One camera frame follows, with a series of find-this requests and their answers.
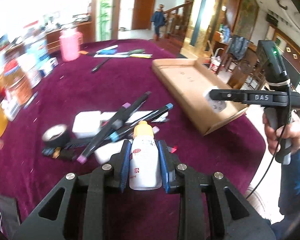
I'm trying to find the black marker purple caps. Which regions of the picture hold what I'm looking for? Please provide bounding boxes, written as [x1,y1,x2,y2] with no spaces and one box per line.
[77,91,151,164]

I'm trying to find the white bottle orange cap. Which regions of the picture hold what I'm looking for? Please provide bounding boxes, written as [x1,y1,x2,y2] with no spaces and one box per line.
[129,121,162,191]

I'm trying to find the black pen on table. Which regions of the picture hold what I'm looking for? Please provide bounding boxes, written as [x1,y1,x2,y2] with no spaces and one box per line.
[91,58,110,73]

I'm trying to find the pink knitted container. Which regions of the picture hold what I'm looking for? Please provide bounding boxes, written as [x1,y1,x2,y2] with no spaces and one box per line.
[59,27,83,62]

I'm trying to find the white charger cube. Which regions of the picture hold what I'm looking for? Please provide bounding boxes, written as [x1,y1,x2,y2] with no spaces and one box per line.
[72,111,101,139]

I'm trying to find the person in blue jacket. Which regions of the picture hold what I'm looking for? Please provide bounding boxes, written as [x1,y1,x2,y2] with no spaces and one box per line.
[151,4,166,41]

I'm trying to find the person's right hand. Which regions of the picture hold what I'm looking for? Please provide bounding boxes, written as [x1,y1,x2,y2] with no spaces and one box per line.
[262,112,300,155]

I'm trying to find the black tape roll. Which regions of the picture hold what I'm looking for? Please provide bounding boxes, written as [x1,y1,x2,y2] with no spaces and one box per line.
[42,124,71,147]

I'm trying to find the cardboard box tray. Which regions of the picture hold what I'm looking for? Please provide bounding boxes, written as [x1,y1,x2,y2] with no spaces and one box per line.
[152,58,248,136]

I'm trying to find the jar with red lid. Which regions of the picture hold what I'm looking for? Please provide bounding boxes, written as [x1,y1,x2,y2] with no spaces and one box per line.
[3,59,33,105]

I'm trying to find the black marker blue caps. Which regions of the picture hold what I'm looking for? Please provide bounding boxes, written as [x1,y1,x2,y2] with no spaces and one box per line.
[109,102,174,143]

